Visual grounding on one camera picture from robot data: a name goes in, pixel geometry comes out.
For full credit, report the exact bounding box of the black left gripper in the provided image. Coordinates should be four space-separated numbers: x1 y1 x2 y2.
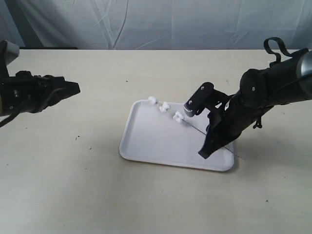
0 71 80 114

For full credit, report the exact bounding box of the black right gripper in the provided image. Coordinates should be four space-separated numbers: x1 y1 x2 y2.
198 93 268 159

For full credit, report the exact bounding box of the thin metal skewer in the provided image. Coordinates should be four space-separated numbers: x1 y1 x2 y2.
156 101 241 158

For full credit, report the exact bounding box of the white foam piece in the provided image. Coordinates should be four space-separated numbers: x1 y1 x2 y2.
148 96 158 105
159 101 171 114
173 111 184 124

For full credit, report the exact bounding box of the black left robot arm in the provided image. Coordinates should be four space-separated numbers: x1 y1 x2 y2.
0 40 80 116

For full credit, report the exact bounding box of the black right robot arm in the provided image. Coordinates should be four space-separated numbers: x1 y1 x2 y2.
184 49 312 158

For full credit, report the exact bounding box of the white rectangular plastic tray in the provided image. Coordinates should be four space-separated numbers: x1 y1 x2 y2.
119 100 235 172

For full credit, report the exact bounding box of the grey backdrop curtain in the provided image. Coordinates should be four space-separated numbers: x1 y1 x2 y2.
0 0 312 50

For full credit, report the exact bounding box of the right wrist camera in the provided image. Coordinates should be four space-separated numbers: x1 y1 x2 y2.
183 82 230 117

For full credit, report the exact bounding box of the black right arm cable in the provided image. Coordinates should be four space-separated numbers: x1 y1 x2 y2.
253 37 312 130

